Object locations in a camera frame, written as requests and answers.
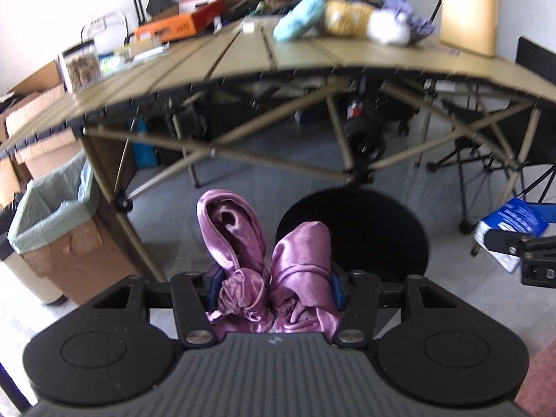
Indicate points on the lilac fluffy scrunchie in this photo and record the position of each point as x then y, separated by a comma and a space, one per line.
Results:
417, 21

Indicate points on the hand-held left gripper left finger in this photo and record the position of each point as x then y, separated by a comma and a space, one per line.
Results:
191, 308

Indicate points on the red gas canister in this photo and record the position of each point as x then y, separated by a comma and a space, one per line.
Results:
356, 108

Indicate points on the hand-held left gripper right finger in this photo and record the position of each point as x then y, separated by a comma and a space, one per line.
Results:
360, 308

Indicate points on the small white box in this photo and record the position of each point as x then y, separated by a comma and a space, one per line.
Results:
249, 28

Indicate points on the orange cardboard box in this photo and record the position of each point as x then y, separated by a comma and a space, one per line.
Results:
178, 24

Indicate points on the olive folding camping table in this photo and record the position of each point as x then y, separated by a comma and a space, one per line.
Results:
243, 58

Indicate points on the clear snack jar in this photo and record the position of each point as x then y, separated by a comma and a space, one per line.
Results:
80, 69

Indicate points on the black round trash bin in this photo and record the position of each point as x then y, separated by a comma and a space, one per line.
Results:
369, 226

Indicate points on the plastic wrapper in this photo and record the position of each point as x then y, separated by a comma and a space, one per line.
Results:
517, 219

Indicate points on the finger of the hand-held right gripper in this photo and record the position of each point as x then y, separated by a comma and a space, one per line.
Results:
538, 265

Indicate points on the yellow thermos jug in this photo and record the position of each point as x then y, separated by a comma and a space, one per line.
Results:
467, 13

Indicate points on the white paper sheet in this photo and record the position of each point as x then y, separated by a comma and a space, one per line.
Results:
130, 61

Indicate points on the blue plush toy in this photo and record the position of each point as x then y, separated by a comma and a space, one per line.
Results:
299, 19

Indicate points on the yellow white sheep plush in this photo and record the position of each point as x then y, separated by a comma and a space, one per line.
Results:
347, 17

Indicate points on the purple satin cloth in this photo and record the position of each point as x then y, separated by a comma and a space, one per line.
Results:
299, 260

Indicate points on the black soft bag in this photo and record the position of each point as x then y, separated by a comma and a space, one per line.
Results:
160, 4

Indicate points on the large open cardboard box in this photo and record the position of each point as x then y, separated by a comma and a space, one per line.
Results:
43, 108

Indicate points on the black folding chair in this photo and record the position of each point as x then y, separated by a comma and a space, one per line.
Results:
534, 65

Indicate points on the white metal trolley frame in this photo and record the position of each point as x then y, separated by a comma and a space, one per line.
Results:
104, 16

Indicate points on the blue flat box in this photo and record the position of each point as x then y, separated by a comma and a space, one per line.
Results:
144, 143

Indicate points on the beige bin with black bag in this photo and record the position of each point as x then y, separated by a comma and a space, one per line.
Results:
26, 278

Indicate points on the cardboard box with green liner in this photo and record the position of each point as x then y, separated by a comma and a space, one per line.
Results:
78, 260

